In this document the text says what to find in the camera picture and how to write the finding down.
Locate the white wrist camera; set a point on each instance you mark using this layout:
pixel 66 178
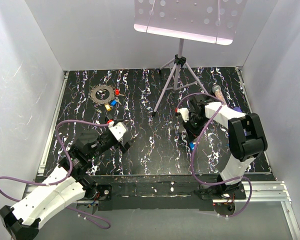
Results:
pixel 118 129
pixel 182 113

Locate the red key tag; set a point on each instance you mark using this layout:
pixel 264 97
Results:
pixel 118 93

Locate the yellow key tag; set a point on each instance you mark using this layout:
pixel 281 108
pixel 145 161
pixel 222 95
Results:
pixel 108 107

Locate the lilac music stand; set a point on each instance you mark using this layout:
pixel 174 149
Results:
pixel 208 21

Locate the blue key tag on disc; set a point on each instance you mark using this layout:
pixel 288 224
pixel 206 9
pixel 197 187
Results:
pixel 115 102

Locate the blue tagged key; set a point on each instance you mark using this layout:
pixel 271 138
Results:
pixel 192 145

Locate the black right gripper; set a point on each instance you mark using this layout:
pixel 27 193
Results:
pixel 191 133

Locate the round metal keyring disc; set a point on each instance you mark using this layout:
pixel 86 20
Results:
pixel 102 94

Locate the black front mounting bar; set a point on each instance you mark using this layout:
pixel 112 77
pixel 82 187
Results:
pixel 151 192

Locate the aluminium frame rail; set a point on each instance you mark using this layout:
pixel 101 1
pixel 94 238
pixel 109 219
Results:
pixel 259 210

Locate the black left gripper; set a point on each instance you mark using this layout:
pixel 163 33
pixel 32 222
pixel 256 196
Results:
pixel 123 147

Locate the purple toy microphone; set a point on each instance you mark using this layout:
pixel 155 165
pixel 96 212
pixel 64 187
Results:
pixel 237 109

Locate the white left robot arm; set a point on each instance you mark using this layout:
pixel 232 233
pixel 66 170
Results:
pixel 68 182

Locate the glitter toy microphone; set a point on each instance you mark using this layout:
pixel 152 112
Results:
pixel 216 89

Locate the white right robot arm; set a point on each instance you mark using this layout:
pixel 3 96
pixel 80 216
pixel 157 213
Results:
pixel 246 137

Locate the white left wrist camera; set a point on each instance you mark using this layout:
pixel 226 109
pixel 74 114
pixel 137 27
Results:
pixel 118 129

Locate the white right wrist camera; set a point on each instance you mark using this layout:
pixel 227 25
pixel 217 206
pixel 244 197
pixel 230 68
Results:
pixel 182 113

